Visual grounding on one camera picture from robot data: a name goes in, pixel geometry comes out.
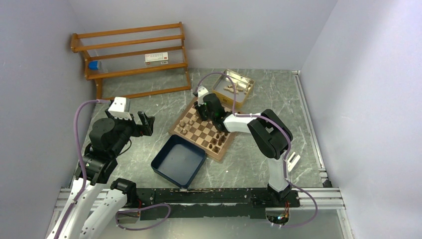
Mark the dark chess pieces group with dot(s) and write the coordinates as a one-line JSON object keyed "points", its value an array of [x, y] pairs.
{"points": [[217, 142]]}

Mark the wooden shelf rack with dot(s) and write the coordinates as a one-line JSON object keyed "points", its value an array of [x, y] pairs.
{"points": [[122, 53]]}

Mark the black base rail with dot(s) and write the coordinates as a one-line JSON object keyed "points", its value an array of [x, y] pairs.
{"points": [[209, 202]]}

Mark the blue square tray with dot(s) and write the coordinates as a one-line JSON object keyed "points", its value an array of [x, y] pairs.
{"points": [[179, 161]]}

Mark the light chess pieces pile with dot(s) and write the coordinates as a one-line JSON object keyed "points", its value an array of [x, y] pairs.
{"points": [[238, 88]]}

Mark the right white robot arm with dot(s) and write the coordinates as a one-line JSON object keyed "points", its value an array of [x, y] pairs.
{"points": [[269, 133]]}

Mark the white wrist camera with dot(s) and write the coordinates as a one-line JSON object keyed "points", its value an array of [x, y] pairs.
{"points": [[119, 108], [202, 91]]}

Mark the gold metal tin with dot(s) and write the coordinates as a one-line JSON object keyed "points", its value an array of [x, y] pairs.
{"points": [[228, 97]]}

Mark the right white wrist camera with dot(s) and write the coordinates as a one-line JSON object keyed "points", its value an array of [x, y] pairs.
{"points": [[202, 91]]}

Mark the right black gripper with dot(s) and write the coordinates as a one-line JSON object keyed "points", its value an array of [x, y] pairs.
{"points": [[198, 108]]}

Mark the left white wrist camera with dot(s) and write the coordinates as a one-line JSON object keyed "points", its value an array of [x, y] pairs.
{"points": [[119, 108]]}

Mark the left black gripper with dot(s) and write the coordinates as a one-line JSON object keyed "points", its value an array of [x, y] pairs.
{"points": [[147, 122]]}

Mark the white red box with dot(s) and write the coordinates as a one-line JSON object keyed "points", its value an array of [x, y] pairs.
{"points": [[156, 58]]}

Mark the wooden chess board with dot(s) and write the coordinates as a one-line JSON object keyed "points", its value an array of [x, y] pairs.
{"points": [[201, 132]]}

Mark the small white plastic part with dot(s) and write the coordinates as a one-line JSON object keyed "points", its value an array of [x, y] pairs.
{"points": [[292, 161]]}

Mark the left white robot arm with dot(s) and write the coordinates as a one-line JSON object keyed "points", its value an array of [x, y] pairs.
{"points": [[108, 136]]}

